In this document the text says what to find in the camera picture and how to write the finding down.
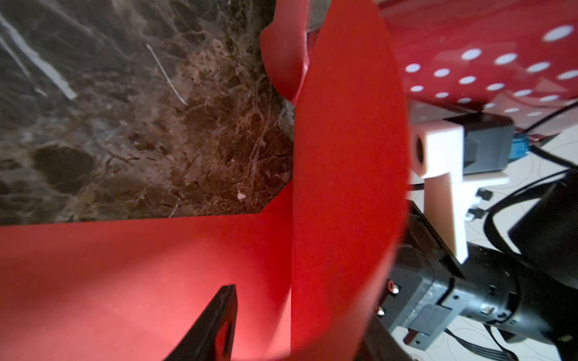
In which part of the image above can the red paper sheet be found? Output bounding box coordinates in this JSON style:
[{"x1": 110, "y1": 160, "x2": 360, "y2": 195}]
[
  {"x1": 260, "y1": 1, "x2": 409, "y2": 360},
  {"x1": 1, "y1": 187, "x2": 292, "y2": 360}
]

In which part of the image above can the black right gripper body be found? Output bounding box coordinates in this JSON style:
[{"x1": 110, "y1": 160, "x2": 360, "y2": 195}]
[{"x1": 379, "y1": 202, "x2": 577, "y2": 350}]

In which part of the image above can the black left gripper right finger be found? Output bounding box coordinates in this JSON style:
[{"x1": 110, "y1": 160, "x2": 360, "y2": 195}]
[{"x1": 358, "y1": 316, "x2": 413, "y2": 361}]

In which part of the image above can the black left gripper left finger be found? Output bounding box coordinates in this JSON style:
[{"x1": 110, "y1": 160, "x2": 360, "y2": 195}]
[{"x1": 165, "y1": 284, "x2": 238, "y2": 361}]

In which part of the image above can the red polka dot toaster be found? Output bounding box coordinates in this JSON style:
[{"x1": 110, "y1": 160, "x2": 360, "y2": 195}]
[{"x1": 378, "y1": 1, "x2": 577, "y2": 109}]

